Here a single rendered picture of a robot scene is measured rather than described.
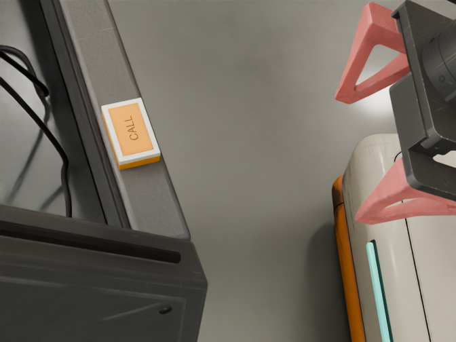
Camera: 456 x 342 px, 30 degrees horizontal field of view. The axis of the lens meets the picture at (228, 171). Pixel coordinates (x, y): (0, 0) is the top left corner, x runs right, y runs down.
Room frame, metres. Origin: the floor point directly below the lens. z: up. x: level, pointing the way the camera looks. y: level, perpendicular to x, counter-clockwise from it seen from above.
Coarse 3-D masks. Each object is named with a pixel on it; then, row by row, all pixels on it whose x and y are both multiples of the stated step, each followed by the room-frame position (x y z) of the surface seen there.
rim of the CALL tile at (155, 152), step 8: (112, 104) 0.36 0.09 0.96; (120, 104) 0.36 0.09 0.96; (104, 112) 0.35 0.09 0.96; (144, 112) 0.35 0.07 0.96; (144, 120) 0.35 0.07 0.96; (112, 128) 0.34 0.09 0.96; (112, 136) 0.33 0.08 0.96; (152, 136) 0.34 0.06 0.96; (152, 144) 0.33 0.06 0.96; (120, 152) 0.32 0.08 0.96; (144, 152) 0.32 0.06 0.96; (152, 152) 0.32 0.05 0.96; (120, 160) 0.31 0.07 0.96; (128, 160) 0.31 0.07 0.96; (136, 160) 0.32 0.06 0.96
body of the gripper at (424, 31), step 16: (400, 16) 0.37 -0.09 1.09; (416, 16) 0.37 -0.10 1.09; (432, 16) 0.38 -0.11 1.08; (416, 32) 0.36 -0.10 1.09; (432, 32) 0.37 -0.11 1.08; (448, 32) 0.35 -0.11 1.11; (416, 48) 0.34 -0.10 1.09; (432, 48) 0.34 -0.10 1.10; (448, 48) 0.33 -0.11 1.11; (416, 64) 0.33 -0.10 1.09; (432, 64) 0.33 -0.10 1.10; (448, 64) 0.33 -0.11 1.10; (416, 80) 0.32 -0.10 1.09; (432, 80) 0.32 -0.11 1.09; (448, 80) 0.32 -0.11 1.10; (432, 96) 0.31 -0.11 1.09; (448, 96) 0.32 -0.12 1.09; (432, 112) 0.30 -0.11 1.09; (448, 112) 0.31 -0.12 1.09; (432, 128) 0.29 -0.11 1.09; (448, 128) 0.29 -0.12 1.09; (432, 144) 0.28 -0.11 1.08; (448, 144) 0.29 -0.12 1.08
